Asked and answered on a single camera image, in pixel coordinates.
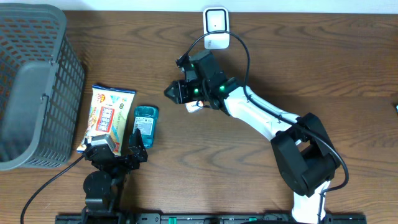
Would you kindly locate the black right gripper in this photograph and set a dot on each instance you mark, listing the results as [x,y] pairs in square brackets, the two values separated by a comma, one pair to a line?
[176,92]

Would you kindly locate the white barcode scanner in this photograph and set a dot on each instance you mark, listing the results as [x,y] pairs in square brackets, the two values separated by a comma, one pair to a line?
[216,19]

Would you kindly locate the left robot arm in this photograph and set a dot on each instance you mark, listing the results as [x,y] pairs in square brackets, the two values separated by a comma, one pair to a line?
[104,187]

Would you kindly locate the grey plastic mesh basket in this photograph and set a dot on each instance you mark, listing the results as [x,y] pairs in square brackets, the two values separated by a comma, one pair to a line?
[42,83]

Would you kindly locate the small orange snack packet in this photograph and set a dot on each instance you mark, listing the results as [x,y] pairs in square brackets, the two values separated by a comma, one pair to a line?
[194,106]

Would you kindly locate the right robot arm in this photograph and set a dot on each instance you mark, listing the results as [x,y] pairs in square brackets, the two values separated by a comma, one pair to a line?
[301,146]

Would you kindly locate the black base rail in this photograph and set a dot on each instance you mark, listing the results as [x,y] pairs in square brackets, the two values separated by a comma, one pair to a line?
[155,218]

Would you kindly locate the teal mouthwash bottle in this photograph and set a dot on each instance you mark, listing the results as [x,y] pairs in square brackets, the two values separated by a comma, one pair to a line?
[145,118]

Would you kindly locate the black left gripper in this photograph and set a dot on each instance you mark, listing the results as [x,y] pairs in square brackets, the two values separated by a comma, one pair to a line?
[139,152]

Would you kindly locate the yellow snack chip bag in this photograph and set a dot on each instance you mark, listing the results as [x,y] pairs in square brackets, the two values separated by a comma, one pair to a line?
[109,111]

